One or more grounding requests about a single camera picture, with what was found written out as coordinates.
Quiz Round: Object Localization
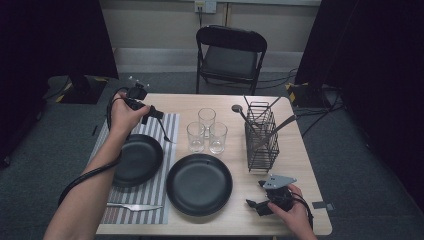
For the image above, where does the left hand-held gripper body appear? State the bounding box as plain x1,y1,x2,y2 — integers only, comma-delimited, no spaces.
124,75,155,118

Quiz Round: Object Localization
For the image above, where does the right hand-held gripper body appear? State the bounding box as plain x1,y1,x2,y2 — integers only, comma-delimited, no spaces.
255,173,298,218

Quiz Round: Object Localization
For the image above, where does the dark metal fork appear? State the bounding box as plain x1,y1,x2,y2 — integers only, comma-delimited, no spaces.
155,116,175,144

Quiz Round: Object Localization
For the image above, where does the black wire cutlery holder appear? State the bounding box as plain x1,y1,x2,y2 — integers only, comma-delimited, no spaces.
244,100,281,174

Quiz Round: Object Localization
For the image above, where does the black round plate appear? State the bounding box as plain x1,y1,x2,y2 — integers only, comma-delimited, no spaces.
165,153,234,217
113,133,164,188

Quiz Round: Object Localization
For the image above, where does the clear drinking glass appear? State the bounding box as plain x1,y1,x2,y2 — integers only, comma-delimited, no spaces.
197,107,217,139
186,121,206,153
208,121,229,155

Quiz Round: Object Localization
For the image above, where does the person's left hand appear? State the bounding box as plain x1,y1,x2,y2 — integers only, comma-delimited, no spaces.
109,92,152,138

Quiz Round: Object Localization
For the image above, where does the person's right hand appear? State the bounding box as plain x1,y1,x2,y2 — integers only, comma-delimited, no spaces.
266,183,315,236

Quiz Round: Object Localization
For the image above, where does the grey tape strip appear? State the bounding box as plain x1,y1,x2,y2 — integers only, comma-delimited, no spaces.
311,200,335,211

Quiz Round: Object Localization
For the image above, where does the black stand base yellow tape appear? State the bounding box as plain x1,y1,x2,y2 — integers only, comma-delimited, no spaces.
284,81,331,108
43,73,109,105

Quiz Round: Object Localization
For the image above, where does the grey metal utensil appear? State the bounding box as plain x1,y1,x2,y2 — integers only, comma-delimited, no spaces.
264,114,298,143

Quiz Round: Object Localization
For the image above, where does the striped woven placemat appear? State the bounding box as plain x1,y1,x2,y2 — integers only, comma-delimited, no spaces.
87,112,180,225

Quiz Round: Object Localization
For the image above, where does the dark metal spoon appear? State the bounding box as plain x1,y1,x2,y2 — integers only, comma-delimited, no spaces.
231,103,266,143

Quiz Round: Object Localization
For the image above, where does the black folding chair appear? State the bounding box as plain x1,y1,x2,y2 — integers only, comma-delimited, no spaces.
195,24,268,96

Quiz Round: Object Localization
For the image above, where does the black curtain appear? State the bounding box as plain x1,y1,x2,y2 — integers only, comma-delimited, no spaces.
294,0,424,214
0,0,119,168

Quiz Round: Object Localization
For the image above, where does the black floor cable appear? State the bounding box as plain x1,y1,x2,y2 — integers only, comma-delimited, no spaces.
256,68,298,90
294,96,346,138

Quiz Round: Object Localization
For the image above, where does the white wall power outlet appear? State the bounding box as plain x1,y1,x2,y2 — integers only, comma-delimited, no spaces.
194,0,218,14

